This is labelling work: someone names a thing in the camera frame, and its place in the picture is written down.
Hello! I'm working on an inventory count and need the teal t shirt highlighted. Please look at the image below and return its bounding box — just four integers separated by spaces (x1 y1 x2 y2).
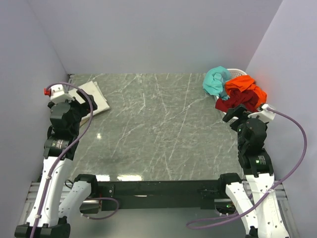
203 66 231 100

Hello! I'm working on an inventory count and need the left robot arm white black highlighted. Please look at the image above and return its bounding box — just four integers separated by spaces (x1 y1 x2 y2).
14 90 100 238

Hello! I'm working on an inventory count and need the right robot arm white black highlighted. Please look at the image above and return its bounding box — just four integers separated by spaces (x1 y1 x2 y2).
217 104 290 238

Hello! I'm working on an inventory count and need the dark red t shirt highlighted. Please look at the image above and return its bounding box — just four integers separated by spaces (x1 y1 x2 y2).
215 88 259 113

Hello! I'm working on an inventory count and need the folded cream t shirt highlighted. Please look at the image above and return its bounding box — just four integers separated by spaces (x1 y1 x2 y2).
68 81 110 120

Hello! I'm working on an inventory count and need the folded tan t shirt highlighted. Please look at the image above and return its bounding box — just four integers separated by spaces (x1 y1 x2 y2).
80 118 90 127

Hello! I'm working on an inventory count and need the orange t shirt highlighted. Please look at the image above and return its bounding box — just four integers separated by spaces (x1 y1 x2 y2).
224 75 267 108

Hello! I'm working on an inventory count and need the black base crossbar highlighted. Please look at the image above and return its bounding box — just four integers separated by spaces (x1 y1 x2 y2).
99 180 229 209

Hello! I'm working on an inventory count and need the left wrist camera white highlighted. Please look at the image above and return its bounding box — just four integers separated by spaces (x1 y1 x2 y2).
44 84 74 104

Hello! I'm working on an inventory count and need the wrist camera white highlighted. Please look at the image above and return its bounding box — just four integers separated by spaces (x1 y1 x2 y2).
44 84 74 104
248 104 275 123

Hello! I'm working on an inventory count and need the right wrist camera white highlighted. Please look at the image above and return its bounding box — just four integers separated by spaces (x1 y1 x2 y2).
248 104 275 123

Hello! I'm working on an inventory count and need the aluminium frame rail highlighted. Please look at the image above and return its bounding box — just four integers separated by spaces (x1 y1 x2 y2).
14 173 298 238

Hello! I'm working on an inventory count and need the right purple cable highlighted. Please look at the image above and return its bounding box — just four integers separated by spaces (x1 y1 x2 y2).
186 108 308 230

